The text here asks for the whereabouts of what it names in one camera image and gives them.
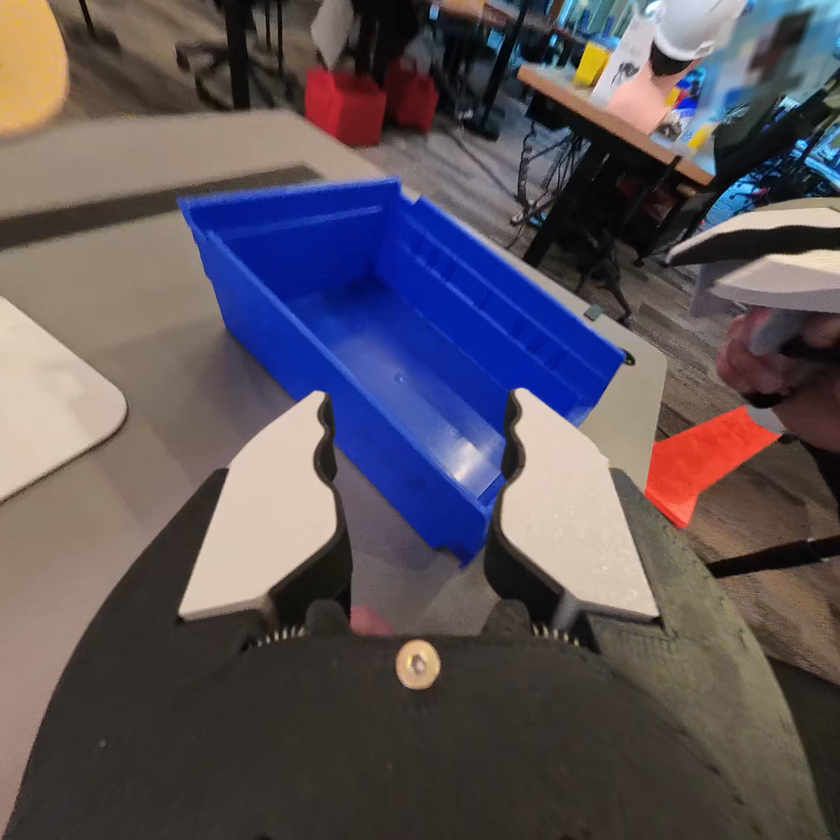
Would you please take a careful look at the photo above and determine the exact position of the red storage container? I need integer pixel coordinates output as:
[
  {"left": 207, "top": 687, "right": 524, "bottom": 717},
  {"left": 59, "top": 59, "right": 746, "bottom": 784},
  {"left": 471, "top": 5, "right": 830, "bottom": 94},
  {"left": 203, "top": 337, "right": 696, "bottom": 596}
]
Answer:
[
  {"left": 304, "top": 66, "right": 388, "bottom": 147},
  {"left": 384, "top": 59, "right": 441, "bottom": 135}
]

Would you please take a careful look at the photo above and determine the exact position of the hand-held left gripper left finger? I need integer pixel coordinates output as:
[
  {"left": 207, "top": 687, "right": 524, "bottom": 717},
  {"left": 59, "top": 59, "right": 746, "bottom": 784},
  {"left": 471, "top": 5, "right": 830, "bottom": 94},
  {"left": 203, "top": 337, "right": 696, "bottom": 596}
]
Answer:
[{"left": 177, "top": 390, "right": 355, "bottom": 627}]

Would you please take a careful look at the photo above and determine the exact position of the yellow container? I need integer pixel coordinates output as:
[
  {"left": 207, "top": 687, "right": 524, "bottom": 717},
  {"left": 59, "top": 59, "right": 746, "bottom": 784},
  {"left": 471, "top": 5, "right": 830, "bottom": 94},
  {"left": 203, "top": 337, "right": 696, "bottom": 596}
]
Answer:
[{"left": 571, "top": 41, "right": 612, "bottom": 88}]

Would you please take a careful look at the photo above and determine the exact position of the rectangular wooden table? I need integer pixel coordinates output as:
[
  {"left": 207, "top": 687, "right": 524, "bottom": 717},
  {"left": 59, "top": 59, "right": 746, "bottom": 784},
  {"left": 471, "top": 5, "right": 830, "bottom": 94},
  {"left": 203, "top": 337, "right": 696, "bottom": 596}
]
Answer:
[{"left": 517, "top": 62, "right": 718, "bottom": 270}]

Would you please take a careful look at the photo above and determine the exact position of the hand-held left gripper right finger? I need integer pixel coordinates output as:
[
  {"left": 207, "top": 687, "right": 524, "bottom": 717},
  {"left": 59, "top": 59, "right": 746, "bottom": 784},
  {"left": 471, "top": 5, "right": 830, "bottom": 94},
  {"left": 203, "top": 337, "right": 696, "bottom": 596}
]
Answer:
[{"left": 483, "top": 387, "right": 660, "bottom": 632}]

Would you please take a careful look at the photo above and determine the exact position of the blue plastic bin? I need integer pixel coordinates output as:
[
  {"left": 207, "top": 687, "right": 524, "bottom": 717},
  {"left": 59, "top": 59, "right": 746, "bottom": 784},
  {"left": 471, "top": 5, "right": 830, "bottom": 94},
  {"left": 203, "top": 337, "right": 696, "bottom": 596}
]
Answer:
[{"left": 177, "top": 176, "right": 626, "bottom": 568}]

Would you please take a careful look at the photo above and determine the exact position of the white rounded mat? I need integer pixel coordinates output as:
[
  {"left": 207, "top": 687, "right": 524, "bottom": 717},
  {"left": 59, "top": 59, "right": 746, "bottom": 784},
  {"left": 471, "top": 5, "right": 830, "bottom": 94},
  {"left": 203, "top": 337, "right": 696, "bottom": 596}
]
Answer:
[{"left": 0, "top": 295, "right": 130, "bottom": 505}]

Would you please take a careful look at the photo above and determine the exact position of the pink object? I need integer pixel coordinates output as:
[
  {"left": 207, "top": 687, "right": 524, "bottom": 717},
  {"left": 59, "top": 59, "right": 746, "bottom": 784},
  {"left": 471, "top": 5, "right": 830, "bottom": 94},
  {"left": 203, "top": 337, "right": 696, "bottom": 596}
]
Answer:
[{"left": 606, "top": 49, "right": 690, "bottom": 137}]

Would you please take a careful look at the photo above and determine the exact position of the person's right hand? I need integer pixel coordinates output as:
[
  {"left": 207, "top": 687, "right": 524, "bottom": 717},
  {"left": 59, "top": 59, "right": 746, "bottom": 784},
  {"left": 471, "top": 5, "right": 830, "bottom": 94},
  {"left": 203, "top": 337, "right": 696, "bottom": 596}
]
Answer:
[{"left": 717, "top": 308, "right": 840, "bottom": 454}]

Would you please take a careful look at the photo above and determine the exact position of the orange plastic piece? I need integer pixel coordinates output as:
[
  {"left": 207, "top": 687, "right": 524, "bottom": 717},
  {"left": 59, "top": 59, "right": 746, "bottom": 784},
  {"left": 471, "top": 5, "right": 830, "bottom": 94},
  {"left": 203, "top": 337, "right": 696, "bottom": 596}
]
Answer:
[{"left": 644, "top": 405, "right": 784, "bottom": 530}]

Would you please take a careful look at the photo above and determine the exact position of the white hard hat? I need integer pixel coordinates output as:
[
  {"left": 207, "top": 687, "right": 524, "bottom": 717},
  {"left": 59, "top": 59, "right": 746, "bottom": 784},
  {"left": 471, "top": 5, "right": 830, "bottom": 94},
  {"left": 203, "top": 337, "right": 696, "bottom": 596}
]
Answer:
[{"left": 651, "top": 0, "right": 750, "bottom": 64}]

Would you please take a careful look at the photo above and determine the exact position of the yellow round object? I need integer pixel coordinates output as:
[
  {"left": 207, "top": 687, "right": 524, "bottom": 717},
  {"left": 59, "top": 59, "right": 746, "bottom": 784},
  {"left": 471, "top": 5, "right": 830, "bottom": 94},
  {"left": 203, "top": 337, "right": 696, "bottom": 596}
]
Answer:
[{"left": 0, "top": 0, "right": 71, "bottom": 137}]

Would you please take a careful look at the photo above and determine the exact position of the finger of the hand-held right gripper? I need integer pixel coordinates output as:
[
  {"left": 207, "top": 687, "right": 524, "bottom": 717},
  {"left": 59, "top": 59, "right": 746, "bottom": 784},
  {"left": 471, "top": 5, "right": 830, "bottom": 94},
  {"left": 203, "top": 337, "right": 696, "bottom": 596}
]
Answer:
[
  {"left": 666, "top": 197, "right": 840, "bottom": 266},
  {"left": 692, "top": 252, "right": 840, "bottom": 317}
]

